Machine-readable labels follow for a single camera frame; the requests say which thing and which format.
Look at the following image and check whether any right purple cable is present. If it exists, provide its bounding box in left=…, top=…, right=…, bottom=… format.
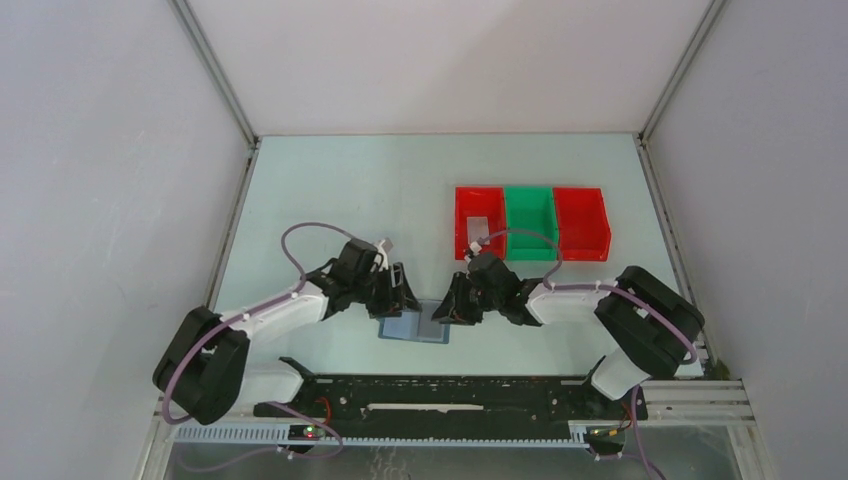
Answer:
left=476, top=228, right=698, bottom=366

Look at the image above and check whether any left red bin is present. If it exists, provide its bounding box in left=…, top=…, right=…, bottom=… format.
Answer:
left=454, top=186, right=507, bottom=260

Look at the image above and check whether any right red bin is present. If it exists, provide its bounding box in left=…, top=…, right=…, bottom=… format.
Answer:
left=552, top=187, right=611, bottom=262

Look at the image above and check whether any purple cable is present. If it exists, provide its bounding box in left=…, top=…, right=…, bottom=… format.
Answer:
left=162, top=222, right=362, bottom=425
left=476, top=228, right=698, bottom=366

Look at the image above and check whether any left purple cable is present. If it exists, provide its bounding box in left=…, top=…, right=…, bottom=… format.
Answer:
left=162, top=222, right=362, bottom=425

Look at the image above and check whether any green bin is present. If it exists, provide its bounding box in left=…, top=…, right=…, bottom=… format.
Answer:
left=504, top=186, right=559, bottom=261

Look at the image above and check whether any red bin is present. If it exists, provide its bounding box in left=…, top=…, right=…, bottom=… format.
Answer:
left=552, top=187, right=611, bottom=262
left=454, top=186, right=507, bottom=260

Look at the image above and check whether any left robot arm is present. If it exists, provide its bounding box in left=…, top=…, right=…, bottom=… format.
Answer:
left=152, top=239, right=422, bottom=425

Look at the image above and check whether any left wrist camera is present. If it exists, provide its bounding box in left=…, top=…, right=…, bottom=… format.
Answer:
left=374, top=237, right=393, bottom=271

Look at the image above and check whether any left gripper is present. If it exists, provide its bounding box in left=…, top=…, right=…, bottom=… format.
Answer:
left=351, top=262, right=421, bottom=319

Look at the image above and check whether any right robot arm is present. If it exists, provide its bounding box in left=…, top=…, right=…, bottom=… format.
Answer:
left=433, top=253, right=705, bottom=418

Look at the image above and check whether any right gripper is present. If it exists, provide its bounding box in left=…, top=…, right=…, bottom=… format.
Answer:
left=431, top=271, right=502, bottom=326

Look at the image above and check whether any slotted cable duct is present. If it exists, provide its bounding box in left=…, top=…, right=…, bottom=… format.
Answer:
left=175, top=423, right=601, bottom=448

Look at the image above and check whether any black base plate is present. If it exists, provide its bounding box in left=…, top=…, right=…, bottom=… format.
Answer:
left=289, top=375, right=648, bottom=440

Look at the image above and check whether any white credit card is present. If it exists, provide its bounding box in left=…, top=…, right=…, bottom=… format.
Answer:
left=466, top=216, right=490, bottom=245

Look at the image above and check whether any blue leather card holder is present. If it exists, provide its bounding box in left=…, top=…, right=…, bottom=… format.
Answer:
left=378, top=300, right=450, bottom=344

